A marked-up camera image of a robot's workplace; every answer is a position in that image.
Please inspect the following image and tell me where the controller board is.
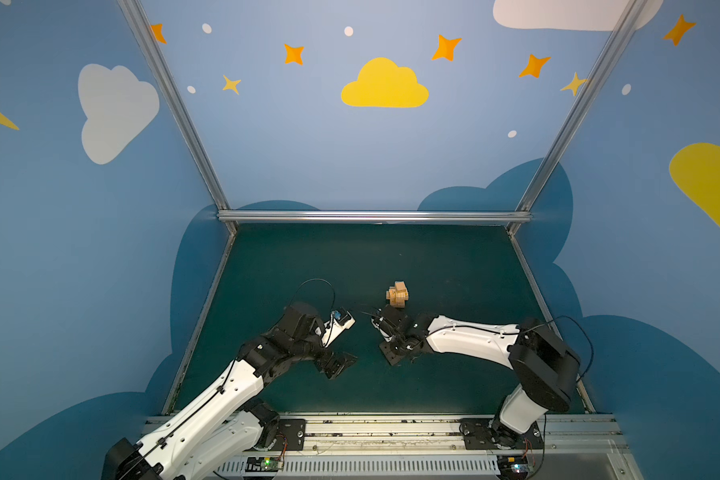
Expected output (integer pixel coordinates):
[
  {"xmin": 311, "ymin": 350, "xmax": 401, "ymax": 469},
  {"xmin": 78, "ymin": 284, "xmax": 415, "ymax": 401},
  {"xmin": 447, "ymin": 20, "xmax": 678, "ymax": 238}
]
[
  {"xmin": 244, "ymin": 457, "xmax": 284, "ymax": 474},
  {"xmin": 496, "ymin": 456, "xmax": 530, "ymax": 480}
]

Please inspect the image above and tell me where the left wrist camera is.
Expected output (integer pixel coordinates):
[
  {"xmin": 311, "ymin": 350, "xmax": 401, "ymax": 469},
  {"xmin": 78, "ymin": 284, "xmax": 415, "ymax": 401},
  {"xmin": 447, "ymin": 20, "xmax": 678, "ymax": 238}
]
[{"xmin": 321, "ymin": 308, "xmax": 355, "ymax": 347}]

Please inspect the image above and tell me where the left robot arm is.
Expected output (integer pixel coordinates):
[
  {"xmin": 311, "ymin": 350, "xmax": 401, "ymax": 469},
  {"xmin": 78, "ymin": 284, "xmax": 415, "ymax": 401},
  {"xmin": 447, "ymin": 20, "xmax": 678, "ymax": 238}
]
[{"xmin": 101, "ymin": 302, "xmax": 356, "ymax": 479}]

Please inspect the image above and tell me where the rear horizontal aluminium bar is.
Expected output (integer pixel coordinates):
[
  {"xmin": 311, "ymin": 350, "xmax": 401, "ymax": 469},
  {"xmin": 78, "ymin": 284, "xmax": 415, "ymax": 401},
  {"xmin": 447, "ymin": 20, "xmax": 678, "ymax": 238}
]
[{"xmin": 217, "ymin": 210, "xmax": 531, "ymax": 224}]

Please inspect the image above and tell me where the diagonal aluminium post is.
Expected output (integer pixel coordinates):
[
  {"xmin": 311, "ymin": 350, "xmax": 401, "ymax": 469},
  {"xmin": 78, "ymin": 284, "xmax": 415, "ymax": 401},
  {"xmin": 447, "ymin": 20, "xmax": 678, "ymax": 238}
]
[
  {"xmin": 507, "ymin": 0, "xmax": 648, "ymax": 238},
  {"xmin": 117, "ymin": 0, "xmax": 229, "ymax": 212}
]

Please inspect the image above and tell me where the left controller board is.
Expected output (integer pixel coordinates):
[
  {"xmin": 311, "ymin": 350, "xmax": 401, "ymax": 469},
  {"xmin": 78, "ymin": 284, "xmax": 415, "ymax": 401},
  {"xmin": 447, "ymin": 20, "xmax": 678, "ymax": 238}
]
[{"xmin": 244, "ymin": 457, "xmax": 284, "ymax": 474}]

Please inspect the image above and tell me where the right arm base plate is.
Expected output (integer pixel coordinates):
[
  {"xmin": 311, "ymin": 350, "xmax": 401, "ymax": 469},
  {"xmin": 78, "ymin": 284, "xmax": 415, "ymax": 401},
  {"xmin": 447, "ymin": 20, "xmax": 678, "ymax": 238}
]
[{"xmin": 459, "ymin": 418, "xmax": 544, "ymax": 450}]

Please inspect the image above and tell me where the left diagonal aluminium post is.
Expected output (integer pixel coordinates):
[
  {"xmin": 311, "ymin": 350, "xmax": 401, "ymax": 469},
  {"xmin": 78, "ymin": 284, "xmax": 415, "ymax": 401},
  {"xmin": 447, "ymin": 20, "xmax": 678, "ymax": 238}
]
[{"xmin": 117, "ymin": 0, "xmax": 229, "ymax": 212}]

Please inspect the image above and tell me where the wide wood block front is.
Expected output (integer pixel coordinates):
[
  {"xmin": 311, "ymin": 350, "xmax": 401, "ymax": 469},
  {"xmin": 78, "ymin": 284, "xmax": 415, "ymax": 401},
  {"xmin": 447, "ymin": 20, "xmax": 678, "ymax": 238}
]
[{"xmin": 389, "ymin": 287, "xmax": 409, "ymax": 303}]

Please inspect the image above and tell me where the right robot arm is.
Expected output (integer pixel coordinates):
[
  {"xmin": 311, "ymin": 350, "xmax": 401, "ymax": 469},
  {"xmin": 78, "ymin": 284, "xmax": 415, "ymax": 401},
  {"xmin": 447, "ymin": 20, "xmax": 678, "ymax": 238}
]
[{"xmin": 370, "ymin": 305, "xmax": 581, "ymax": 449}]

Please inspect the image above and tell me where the right diagonal aluminium post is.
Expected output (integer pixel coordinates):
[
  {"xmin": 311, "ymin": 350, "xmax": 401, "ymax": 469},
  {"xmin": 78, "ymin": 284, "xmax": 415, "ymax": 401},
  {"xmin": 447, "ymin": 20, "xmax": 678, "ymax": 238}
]
[{"xmin": 507, "ymin": 0, "xmax": 648, "ymax": 238}]

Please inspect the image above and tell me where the right controller board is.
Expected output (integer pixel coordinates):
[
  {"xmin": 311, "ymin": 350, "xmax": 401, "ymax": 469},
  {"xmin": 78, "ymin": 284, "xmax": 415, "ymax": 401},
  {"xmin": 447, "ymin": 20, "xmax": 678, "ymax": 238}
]
[{"xmin": 496, "ymin": 456, "xmax": 530, "ymax": 480}]

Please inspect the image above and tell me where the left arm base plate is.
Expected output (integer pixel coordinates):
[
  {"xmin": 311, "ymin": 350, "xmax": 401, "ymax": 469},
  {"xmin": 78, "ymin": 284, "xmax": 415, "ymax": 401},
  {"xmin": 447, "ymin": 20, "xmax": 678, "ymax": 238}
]
[{"xmin": 262, "ymin": 418, "xmax": 306, "ymax": 452}]

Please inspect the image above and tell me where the aluminium rail front frame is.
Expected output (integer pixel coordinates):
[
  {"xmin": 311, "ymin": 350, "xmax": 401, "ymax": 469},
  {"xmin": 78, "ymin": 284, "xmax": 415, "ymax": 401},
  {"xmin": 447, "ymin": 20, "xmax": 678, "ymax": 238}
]
[{"xmin": 125, "ymin": 411, "xmax": 643, "ymax": 480}]

